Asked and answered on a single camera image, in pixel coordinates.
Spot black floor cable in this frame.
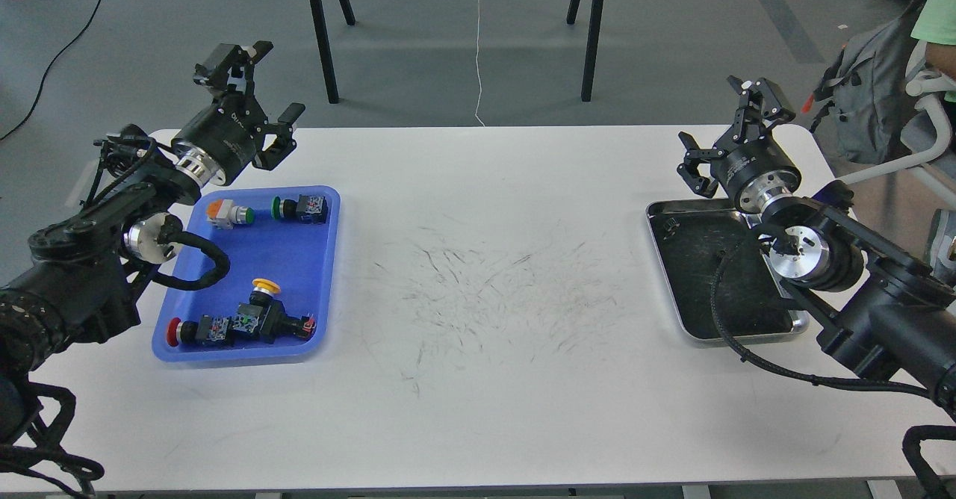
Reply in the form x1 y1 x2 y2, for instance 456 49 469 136
0 0 187 143

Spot person in green shirt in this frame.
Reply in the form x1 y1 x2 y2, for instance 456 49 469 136
911 0 955 80

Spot left black stand legs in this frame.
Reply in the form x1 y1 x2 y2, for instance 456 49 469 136
308 0 356 105

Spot white office chair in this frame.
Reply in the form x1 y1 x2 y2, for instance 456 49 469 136
840 43 955 209

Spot right black stand legs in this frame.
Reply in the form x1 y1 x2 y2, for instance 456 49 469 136
565 0 605 103

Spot grey backpack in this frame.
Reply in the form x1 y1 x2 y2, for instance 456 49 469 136
802 11 919 164

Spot blue plastic tray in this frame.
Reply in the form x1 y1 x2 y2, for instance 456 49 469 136
152 185 339 366

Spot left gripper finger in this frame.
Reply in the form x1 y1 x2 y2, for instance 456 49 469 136
193 40 274 96
252 103 306 171

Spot orange push button switch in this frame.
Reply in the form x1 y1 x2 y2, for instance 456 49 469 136
205 199 255 229

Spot red push button switch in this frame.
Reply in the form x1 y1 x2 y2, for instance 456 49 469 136
164 315 317 348

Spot black stand legs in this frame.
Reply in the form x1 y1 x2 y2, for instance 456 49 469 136
565 0 605 103
308 0 356 105

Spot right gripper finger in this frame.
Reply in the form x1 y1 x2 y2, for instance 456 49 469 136
727 75 796 145
677 131 727 199

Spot small black industrial part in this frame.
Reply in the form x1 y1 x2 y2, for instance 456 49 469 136
662 217 680 234

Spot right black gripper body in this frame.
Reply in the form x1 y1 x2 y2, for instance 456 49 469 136
710 134 802 215

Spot yellow mushroom push button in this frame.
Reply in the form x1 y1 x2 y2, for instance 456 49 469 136
233 278 286 344

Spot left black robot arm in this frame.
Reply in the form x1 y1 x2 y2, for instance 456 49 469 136
1 40 304 498

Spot steel metal tray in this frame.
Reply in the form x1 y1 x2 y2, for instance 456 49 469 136
646 199 809 347

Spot green push button switch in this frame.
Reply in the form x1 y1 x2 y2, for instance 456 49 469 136
270 195 329 224

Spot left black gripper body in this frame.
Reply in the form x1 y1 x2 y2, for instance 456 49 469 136
172 93 267 185

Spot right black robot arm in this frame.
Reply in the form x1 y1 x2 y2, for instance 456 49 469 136
677 75 955 418

